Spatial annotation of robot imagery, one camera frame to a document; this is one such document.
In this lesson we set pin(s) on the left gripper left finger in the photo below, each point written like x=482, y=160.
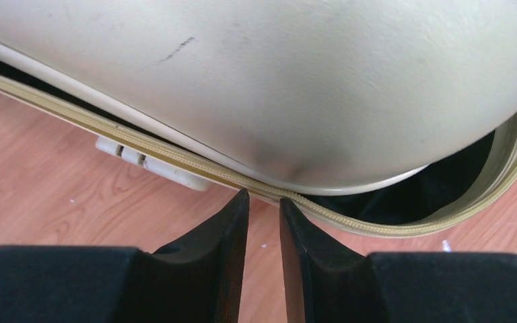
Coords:
x=195, y=278

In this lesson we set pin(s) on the cream suitcase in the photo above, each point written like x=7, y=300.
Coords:
x=383, y=118

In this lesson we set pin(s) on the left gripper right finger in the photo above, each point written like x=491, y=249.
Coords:
x=326, y=281

